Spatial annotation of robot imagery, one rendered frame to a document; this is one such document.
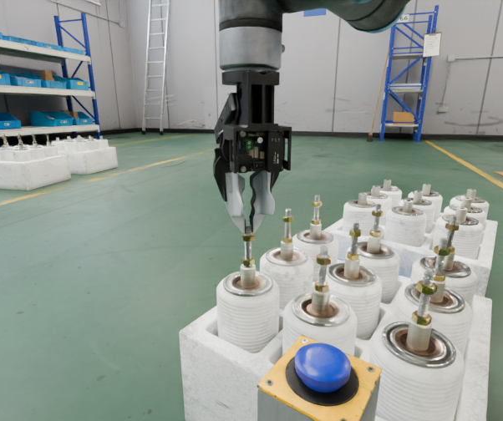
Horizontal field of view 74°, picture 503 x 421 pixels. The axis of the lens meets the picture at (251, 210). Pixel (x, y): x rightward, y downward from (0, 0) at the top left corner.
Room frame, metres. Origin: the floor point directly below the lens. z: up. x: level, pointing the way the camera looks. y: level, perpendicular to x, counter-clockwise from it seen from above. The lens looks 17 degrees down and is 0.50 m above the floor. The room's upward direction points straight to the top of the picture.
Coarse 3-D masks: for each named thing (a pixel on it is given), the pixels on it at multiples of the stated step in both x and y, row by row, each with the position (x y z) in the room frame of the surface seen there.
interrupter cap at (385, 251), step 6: (360, 246) 0.59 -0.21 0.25; (366, 246) 0.60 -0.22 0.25; (384, 246) 0.59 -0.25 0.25; (360, 252) 0.57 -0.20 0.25; (366, 252) 0.57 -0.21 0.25; (384, 252) 0.57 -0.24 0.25; (390, 252) 0.57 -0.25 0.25; (372, 258) 0.54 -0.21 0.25; (378, 258) 0.54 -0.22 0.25; (384, 258) 0.54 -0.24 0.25
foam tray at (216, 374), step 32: (384, 320) 0.47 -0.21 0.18; (480, 320) 0.47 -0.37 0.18; (192, 352) 0.42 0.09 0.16; (224, 352) 0.39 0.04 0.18; (480, 352) 0.39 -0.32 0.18; (192, 384) 0.42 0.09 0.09; (224, 384) 0.39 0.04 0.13; (256, 384) 0.35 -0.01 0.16; (480, 384) 0.33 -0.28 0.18; (192, 416) 0.43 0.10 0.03; (224, 416) 0.39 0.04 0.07; (256, 416) 0.35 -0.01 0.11; (480, 416) 0.29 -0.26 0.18
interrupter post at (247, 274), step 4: (244, 268) 0.45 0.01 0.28; (248, 268) 0.45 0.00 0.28; (252, 268) 0.45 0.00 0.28; (244, 272) 0.45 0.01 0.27; (248, 272) 0.44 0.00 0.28; (252, 272) 0.45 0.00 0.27; (244, 276) 0.45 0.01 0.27; (248, 276) 0.44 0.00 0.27; (252, 276) 0.45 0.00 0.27; (244, 280) 0.45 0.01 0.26; (248, 280) 0.44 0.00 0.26; (252, 280) 0.45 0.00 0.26; (244, 284) 0.45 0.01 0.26; (248, 284) 0.44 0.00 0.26; (252, 284) 0.45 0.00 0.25
